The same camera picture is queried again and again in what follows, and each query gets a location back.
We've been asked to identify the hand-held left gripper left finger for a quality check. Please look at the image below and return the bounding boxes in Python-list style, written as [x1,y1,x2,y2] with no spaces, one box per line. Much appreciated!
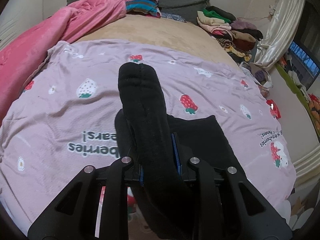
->
[27,156,145,240]

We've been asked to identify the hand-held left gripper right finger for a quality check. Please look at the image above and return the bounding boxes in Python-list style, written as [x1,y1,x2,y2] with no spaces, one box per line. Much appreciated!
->
[171,132,293,240]

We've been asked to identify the black sweater with orange cuffs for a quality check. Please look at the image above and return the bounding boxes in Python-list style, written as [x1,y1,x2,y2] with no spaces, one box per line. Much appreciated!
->
[114,62,250,240]

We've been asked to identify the bag of clothes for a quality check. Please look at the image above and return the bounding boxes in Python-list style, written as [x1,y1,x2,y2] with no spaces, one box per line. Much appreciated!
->
[239,61,273,98]

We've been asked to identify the pile of assorted clothes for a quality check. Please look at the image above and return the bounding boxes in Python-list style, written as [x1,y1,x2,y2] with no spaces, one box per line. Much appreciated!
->
[196,5,265,62]

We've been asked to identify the striped folded clothes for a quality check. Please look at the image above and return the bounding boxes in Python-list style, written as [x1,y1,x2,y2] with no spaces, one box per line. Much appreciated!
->
[125,0,162,18]

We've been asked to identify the lilac strawberry print blanket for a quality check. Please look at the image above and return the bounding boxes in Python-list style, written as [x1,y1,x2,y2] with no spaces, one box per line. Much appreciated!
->
[0,39,297,236]

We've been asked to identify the red strawberry print cloth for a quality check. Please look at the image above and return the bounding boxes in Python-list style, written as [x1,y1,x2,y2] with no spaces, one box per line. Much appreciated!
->
[266,99,282,120]

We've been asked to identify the beige bed sheet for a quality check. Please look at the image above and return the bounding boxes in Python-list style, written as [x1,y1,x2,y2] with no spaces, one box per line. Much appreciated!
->
[72,13,241,68]

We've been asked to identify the cream floral bed sheet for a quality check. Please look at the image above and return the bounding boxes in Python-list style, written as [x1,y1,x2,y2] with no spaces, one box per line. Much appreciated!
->
[282,179,317,233]

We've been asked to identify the green cloth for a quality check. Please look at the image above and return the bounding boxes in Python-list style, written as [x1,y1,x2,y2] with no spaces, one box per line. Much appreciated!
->
[274,62,313,114]

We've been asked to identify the blue floral cloth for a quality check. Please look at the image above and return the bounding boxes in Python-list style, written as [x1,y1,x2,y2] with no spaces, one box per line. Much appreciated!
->
[161,11,187,23]

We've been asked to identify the orange patterned cloth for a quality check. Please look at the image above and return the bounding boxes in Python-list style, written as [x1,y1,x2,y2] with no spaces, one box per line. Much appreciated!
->
[308,93,320,137]

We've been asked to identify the grey bed cushion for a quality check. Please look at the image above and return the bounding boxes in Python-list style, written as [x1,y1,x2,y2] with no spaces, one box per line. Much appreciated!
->
[66,0,212,25]

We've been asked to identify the pink fleece blanket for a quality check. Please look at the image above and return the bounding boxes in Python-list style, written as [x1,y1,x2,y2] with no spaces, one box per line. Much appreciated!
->
[0,0,160,123]

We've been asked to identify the window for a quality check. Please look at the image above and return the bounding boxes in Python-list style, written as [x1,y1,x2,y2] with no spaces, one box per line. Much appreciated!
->
[287,2,320,91]

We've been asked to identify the cream satin curtain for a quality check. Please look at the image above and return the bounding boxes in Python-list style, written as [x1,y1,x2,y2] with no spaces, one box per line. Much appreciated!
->
[252,0,307,68]

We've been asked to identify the white bed frame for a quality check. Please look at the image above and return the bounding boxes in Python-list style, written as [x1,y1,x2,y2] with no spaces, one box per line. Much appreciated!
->
[292,139,320,172]

